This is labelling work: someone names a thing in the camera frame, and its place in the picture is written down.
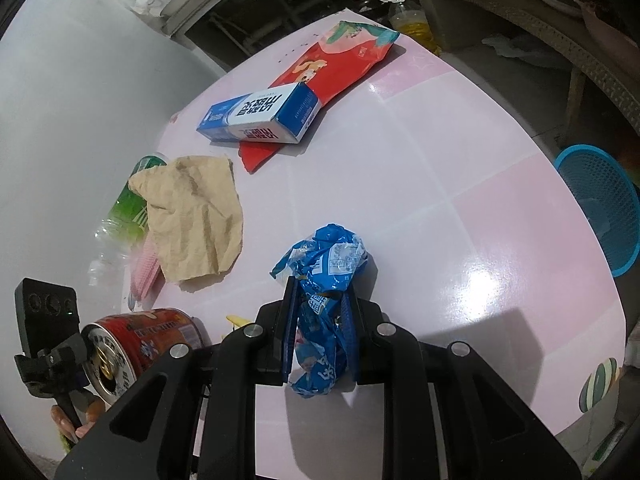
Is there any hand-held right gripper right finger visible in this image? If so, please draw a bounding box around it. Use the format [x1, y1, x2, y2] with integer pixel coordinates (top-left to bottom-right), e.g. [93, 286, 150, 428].
[340, 282, 583, 480]

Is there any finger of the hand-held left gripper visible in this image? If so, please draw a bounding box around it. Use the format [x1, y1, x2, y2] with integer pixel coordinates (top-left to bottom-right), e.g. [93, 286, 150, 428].
[47, 332, 92, 392]

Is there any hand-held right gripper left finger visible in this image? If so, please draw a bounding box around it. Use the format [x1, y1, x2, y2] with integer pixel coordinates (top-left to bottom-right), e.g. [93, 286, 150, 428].
[52, 275, 301, 480]

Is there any blue snack wrapper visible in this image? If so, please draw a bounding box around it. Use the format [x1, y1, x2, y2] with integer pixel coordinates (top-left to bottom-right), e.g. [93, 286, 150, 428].
[270, 224, 371, 398]

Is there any red drink can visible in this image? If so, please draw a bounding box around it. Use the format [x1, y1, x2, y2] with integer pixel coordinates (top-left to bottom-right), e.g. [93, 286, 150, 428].
[80, 308, 205, 407]

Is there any pink mesh sponge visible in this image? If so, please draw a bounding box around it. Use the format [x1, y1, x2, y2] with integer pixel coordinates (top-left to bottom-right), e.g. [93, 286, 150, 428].
[127, 237, 166, 301]

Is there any green plastic bottle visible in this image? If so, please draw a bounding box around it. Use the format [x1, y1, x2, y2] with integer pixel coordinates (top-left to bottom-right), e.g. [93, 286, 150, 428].
[89, 152, 171, 286]

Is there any blue plastic basket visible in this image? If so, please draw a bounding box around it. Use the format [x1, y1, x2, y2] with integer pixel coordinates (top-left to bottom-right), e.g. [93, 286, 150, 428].
[554, 145, 640, 278]

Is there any person's left hand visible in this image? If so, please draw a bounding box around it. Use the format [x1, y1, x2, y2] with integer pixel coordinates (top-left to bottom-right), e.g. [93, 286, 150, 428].
[50, 400, 107, 443]

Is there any brown crumpled paper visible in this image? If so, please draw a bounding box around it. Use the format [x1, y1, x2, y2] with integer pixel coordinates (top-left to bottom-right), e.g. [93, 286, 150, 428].
[128, 156, 245, 293]

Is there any blue white toothpaste box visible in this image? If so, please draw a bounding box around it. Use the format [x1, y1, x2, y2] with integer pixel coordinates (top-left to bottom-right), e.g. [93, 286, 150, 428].
[196, 82, 322, 145]

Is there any red snack bag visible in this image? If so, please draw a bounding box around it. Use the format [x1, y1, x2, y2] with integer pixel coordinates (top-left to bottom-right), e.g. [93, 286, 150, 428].
[239, 21, 401, 175]

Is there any cooking oil bottle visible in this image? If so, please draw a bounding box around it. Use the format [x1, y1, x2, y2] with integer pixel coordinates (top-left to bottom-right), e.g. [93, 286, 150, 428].
[382, 0, 443, 56]

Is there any white rag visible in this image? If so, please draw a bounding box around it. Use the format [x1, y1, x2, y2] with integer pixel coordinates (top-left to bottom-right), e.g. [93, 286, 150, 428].
[482, 32, 543, 58]

